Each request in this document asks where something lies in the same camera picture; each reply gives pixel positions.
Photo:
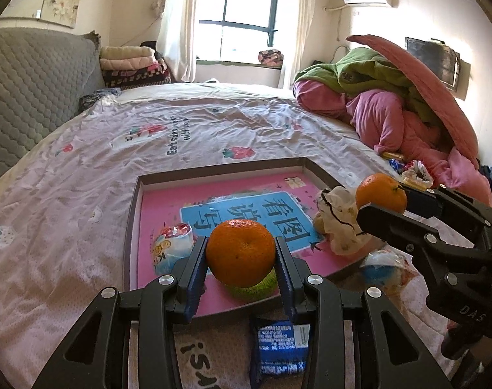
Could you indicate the red white toy egg packet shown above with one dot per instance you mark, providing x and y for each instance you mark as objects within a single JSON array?
[{"x": 171, "y": 244}]

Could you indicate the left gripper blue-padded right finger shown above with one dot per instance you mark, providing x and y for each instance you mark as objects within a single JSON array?
[{"x": 300, "y": 298}]

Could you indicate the wall television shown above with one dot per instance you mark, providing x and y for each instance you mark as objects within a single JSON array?
[{"x": 441, "y": 59}]

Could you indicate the green blanket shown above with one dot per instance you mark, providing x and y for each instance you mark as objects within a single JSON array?
[{"x": 364, "y": 69}]

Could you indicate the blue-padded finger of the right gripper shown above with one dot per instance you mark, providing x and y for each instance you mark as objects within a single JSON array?
[
  {"x": 400, "y": 231},
  {"x": 454, "y": 208}
]

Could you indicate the stack of folded blankets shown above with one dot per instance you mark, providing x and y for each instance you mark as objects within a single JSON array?
[{"x": 133, "y": 67}]

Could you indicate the pink duvet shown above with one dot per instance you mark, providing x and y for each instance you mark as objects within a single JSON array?
[{"x": 382, "y": 122}]

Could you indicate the pink pillow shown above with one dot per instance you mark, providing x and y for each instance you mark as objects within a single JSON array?
[{"x": 431, "y": 89}]

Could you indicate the dark cardboard box tray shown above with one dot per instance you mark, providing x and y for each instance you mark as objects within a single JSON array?
[{"x": 230, "y": 226}]

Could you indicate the right white curtain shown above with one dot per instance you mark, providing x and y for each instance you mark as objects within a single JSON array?
[{"x": 296, "y": 18}]

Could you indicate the yellow snack packets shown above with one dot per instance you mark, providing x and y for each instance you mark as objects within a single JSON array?
[{"x": 413, "y": 174}]

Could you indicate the pink strawberry bedsheet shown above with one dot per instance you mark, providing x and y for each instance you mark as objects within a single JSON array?
[{"x": 64, "y": 206}]

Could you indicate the dark cloth by headboard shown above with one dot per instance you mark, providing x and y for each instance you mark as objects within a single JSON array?
[{"x": 87, "y": 101}]

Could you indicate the red blue toy egg packet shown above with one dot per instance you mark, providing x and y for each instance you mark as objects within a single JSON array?
[{"x": 387, "y": 270}]

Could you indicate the grey quilted headboard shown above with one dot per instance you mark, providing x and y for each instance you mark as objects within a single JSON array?
[{"x": 43, "y": 75}]

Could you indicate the blue snack packet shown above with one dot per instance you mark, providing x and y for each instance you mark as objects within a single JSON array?
[{"x": 279, "y": 349}]

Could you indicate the patterned bag on sill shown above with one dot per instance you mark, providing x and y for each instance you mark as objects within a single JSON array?
[{"x": 271, "y": 58}]

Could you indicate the beige ball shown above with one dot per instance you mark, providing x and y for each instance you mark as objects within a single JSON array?
[{"x": 318, "y": 224}]

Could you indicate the left white curtain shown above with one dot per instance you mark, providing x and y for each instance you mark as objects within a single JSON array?
[{"x": 176, "y": 37}]

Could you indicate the person's right hand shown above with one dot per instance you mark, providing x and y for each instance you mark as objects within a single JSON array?
[{"x": 451, "y": 325}]

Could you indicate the window with dark frame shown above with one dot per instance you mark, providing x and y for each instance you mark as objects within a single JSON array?
[{"x": 235, "y": 30}]

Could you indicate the white curtain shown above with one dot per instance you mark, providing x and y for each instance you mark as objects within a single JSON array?
[
  {"x": 176, "y": 37},
  {"x": 296, "y": 18}
]

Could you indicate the orange mandarin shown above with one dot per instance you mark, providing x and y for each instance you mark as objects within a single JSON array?
[
  {"x": 382, "y": 190},
  {"x": 240, "y": 252}
]

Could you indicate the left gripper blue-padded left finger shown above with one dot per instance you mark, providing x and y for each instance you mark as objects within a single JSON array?
[{"x": 190, "y": 273}]

